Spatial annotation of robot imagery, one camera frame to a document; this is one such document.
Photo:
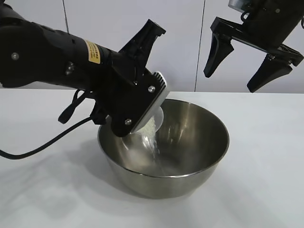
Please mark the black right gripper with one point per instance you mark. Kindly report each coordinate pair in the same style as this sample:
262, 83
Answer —
266, 23

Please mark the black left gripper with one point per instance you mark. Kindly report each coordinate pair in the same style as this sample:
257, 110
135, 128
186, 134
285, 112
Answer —
133, 54

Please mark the stainless steel mixing bowl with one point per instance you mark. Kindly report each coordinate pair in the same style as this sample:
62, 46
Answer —
166, 187

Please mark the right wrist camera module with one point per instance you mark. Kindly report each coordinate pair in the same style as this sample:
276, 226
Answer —
236, 2

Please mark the white rice grains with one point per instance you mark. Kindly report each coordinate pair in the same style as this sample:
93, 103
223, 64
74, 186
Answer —
148, 127

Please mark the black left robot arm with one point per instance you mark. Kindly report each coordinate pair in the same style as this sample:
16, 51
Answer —
42, 52

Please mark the clear plastic measuring cup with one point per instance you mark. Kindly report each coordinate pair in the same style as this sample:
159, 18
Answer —
161, 116

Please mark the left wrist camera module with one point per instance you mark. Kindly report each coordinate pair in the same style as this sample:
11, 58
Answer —
137, 102

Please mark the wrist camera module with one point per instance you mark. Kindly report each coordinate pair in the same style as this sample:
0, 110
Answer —
137, 102
236, 2

